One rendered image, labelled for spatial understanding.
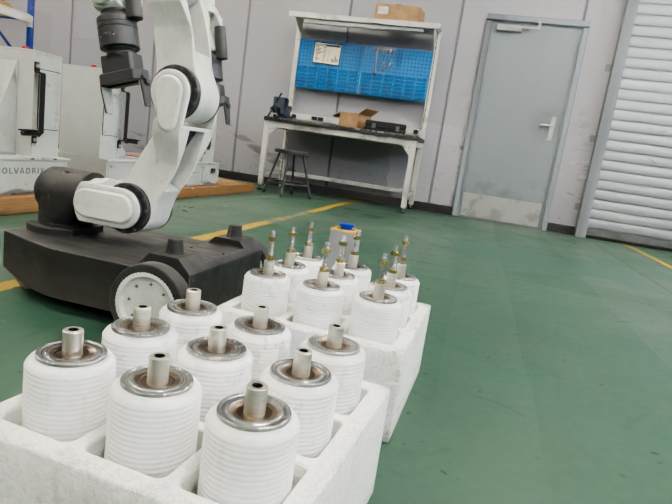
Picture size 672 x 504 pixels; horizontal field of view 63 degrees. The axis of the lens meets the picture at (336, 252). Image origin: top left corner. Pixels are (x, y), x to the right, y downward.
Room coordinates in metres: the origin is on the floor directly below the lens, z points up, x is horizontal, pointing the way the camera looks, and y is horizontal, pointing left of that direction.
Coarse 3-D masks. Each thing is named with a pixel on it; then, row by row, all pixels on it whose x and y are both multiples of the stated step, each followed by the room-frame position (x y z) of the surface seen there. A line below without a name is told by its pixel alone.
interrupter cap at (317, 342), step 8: (312, 336) 0.75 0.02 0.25; (320, 336) 0.76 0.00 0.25; (312, 344) 0.72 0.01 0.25; (320, 344) 0.73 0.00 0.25; (344, 344) 0.74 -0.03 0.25; (352, 344) 0.74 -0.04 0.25; (320, 352) 0.70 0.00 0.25; (328, 352) 0.70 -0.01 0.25; (336, 352) 0.70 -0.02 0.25; (344, 352) 0.71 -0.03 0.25; (352, 352) 0.71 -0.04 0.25
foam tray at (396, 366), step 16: (224, 304) 1.07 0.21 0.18; (240, 304) 1.10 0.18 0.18; (288, 304) 1.14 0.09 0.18; (416, 304) 1.30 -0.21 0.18; (224, 320) 1.04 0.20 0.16; (288, 320) 1.05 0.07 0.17; (416, 320) 1.16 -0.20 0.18; (304, 336) 0.99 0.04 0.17; (400, 336) 1.03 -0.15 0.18; (416, 336) 1.10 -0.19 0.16; (368, 352) 0.96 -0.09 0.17; (384, 352) 0.95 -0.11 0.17; (400, 352) 0.94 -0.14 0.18; (416, 352) 1.16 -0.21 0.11; (368, 368) 0.95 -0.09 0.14; (384, 368) 0.95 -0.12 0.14; (400, 368) 0.94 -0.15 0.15; (416, 368) 1.23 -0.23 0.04; (384, 384) 0.95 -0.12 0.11; (400, 384) 0.97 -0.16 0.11; (400, 400) 1.02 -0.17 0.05; (384, 432) 0.94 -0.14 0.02
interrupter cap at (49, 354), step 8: (48, 344) 0.59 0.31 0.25; (56, 344) 0.60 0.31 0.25; (88, 344) 0.61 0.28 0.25; (96, 344) 0.61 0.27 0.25; (40, 352) 0.57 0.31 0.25; (48, 352) 0.57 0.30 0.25; (56, 352) 0.58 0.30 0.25; (88, 352) 0.60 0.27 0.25; (96, 352) 0.59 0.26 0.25; (104, 352) 0.59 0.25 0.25; (40, 360) 0.55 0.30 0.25; (48, 360) 0.55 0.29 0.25; (56, 360) 0.56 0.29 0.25; (64, 360) 0.56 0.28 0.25; (72, 360) 0.56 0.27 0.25; (80, 360) 0.56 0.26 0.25; (88, 360) 0.57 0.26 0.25; (96, 360) 0.57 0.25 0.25
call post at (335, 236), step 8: (336, 232) 1.45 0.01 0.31; (344, 232) 1.44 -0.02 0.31; (360, 232) 1.49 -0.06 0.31; (336, 240) 1.45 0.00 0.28; (352, 240) 1.44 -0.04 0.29; (336, 248) 1.45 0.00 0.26; (352, 248) 1.44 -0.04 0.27; (328, 256) 1.45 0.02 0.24; (336, 256) 1.45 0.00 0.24; (344, 256) 1.44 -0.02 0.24; (328, 264) 1.45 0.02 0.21
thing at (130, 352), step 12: (108, 336) 0.66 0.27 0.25; (120, 336) 0.66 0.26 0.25; (168, 336) 0.68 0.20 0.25; (108, 348) 0.66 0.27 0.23; (120, 348) 0.65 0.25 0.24; (132, 348) 0.65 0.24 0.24; (144, 348) 0.65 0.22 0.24; (156, 348) 0.66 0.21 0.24; (168, 348) 0.68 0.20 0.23; (120, 360) 0.65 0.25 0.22; (132, 360) 0.65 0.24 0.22; (144, 360) 0.65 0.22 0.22; (120, 372) 0.65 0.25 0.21
